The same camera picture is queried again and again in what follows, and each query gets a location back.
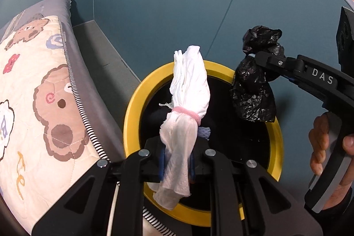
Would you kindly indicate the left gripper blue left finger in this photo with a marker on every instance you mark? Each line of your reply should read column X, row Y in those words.
column 161, row 162

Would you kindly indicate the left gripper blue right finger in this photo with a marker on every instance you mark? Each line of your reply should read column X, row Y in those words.
column 191, row 168

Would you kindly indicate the black plastic bag bundle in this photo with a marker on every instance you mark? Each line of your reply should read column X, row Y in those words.
column 251, row 92

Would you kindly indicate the purple foam fruit net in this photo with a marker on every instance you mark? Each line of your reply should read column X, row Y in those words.
column 204, row 132

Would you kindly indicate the person's right hand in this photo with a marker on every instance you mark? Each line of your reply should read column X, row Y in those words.
column 335, row 162

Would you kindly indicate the grey blue striped mattress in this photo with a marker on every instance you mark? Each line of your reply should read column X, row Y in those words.
column 103, row 131

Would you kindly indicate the cream bear pattern quilt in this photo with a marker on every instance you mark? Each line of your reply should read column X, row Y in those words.
column 45, row 147

